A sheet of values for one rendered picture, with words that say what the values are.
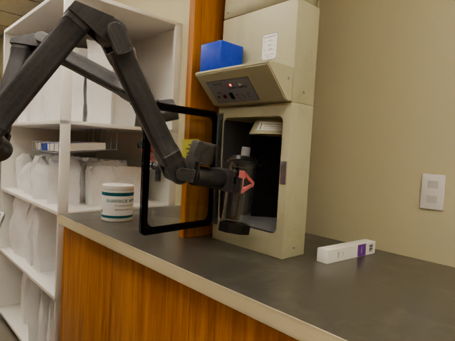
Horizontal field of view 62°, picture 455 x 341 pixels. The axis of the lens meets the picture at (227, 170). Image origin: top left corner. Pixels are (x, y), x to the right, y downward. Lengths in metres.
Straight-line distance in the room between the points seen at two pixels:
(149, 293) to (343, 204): 0.79
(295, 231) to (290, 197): 0.11
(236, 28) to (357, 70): 0.49
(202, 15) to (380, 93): 0.69
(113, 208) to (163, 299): 0.56
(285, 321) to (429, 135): 0.84
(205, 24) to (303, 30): 0.38
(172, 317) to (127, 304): 0.26
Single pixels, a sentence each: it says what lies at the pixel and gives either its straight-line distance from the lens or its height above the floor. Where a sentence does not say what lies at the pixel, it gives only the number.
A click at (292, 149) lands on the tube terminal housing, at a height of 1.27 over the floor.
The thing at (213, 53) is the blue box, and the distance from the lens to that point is 1.27.
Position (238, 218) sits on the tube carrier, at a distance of 1.17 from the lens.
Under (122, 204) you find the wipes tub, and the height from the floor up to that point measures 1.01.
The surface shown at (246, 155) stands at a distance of 1.17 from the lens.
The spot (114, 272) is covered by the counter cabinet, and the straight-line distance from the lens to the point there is 1.45.
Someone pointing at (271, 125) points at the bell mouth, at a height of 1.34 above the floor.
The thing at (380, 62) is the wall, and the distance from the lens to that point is 1.52.
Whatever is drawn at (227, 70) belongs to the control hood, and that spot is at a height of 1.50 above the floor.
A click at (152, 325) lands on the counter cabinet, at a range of 1.28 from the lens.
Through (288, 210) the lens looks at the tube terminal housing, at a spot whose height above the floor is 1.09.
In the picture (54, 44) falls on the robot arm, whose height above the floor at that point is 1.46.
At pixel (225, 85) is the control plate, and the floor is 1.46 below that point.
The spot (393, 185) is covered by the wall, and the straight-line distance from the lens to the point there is 1.45.
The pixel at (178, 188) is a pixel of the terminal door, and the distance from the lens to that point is 1.23.
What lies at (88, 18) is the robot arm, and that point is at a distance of 0.94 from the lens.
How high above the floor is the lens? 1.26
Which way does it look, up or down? 3 degrees down
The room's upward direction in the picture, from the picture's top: 3 degrees clockwise
